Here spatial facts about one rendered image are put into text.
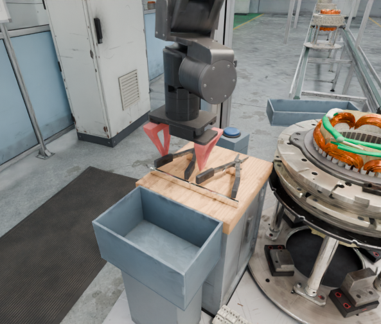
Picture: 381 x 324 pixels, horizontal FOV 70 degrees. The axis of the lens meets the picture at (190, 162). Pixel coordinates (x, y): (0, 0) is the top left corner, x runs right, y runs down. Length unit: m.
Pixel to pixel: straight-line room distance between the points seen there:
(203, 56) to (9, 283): 1.70
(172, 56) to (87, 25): 2.11
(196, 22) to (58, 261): 1.64
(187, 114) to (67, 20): 2.24
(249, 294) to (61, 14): 2.42
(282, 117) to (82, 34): 2.01
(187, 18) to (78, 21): 2.18
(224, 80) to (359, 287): 0.52
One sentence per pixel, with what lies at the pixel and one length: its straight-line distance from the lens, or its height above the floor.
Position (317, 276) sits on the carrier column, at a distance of 0.64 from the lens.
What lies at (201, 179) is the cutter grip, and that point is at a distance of 0.47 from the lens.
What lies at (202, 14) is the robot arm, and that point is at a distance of 0.42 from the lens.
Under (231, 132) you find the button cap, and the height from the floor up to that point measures 1.04.
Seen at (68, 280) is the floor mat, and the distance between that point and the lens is 1.75.
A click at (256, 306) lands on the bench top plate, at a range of 0.69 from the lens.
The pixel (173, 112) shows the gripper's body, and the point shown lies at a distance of 0.44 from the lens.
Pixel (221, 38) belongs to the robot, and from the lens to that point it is 0.85.
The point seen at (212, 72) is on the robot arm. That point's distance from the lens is 0.36.
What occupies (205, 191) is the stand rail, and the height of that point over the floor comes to 1.08.
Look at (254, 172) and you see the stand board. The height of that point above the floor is 1.07.
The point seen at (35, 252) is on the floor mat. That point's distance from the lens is 1.97.
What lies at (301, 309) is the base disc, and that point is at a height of 0.80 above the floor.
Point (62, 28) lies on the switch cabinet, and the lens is 2.68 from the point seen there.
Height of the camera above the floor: 1.37
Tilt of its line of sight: 33 degrees down
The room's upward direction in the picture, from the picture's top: straight up
